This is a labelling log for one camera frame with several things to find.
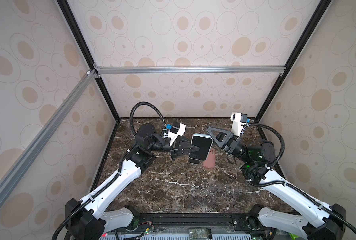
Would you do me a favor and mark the black corner frame post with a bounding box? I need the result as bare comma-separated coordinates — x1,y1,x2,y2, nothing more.
256,0,332,122
56,0,121,122

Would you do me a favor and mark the silver aluminium rail back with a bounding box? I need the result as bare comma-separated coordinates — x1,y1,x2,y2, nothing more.
96,66,286,74

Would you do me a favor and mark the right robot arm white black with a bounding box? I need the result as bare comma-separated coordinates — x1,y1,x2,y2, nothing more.
207,123,350,240

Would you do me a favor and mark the silver aluminium rail left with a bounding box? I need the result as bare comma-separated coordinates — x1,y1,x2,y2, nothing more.
0,69,98,208

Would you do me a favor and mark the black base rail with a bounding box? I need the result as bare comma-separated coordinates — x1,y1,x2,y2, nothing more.
117,212,286,235

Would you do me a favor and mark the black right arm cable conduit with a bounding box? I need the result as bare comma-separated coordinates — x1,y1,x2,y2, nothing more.
246,122,356,240

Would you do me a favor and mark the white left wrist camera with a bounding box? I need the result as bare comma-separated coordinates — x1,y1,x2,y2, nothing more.
163,122,186,147

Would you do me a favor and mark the black corner frame post right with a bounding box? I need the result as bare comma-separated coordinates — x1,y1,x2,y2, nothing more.
256,0,332,122

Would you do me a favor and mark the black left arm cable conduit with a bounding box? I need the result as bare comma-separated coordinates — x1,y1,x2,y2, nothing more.
51,101,167,240

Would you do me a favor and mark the black corner frame post left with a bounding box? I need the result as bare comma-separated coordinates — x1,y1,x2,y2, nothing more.
56,0,121,122

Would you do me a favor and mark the green circuit board module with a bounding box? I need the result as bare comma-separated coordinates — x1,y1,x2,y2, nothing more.
189,228,212,240

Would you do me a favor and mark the pink phone case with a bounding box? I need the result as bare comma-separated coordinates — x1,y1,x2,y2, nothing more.
203,148,216,169

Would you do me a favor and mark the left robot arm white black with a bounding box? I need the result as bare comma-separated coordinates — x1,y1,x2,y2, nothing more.
52,122,200,240

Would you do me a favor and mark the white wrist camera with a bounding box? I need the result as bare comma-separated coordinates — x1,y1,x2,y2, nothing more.
163,122,186,147
231,112,250,137

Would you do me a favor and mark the green plastic part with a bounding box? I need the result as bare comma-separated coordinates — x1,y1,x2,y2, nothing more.
289,233,302,240

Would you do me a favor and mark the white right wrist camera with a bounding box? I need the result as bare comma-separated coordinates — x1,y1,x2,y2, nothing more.
231,112,250,137

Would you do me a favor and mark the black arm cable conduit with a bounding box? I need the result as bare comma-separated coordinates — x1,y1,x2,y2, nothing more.
51,101,167,240
246,122,356,240

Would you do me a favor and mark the silver aluminium rail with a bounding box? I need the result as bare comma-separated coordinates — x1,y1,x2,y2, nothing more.
96,66,286,74
0,69,98,208

